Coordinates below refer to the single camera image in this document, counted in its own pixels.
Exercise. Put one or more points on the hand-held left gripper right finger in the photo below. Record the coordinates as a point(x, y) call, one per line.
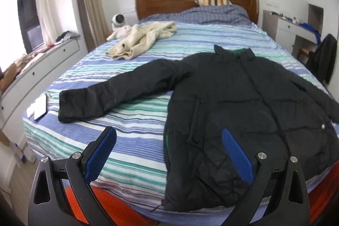
point(235, 151)

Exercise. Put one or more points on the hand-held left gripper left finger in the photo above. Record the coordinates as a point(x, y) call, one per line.
point(102, 152)

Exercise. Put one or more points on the black puffer jacket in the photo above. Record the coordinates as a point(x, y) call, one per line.
point(238, 99)

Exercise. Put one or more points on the beige clothes pile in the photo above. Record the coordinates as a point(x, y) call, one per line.
point(16, 67)

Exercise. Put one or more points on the dark clothes pile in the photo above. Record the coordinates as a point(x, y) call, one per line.
point(66, 36)

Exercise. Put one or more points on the bed with striped sheet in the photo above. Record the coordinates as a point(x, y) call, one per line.
point(119, 120)

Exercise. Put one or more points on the white tablet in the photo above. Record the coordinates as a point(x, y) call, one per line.
point(41, 108)

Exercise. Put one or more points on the white blue floor clutter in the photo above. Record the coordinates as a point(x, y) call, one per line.
point(22, 154)

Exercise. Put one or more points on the small white device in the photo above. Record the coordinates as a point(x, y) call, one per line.
point(31, 109)

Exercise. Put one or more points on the white drawer cabinet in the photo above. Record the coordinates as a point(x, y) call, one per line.
point(34, 75)

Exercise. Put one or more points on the beige fleece garment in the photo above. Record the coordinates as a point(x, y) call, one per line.
point(140, 38)

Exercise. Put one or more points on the wooden chair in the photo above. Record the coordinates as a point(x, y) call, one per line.
point(304, 52)

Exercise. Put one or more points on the dark jacket on chair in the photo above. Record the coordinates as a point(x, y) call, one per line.
point(323, 59)

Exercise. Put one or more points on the white round fan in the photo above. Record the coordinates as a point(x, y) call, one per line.
point(118, 20)

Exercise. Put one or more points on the white desk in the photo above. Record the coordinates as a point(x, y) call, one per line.
point(286, 27)

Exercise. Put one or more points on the blue striped pillow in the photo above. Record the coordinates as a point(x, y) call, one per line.
point(212, 15)

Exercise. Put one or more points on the blue cloth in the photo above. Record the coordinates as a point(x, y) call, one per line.
point(313, 31)

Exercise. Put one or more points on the small desk clutter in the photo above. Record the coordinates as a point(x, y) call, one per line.
point(280, 15)

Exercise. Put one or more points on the white sheer curtain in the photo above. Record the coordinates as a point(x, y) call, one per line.
point(43, 9)

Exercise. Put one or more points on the window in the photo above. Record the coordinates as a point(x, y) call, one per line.
point(10, 24)

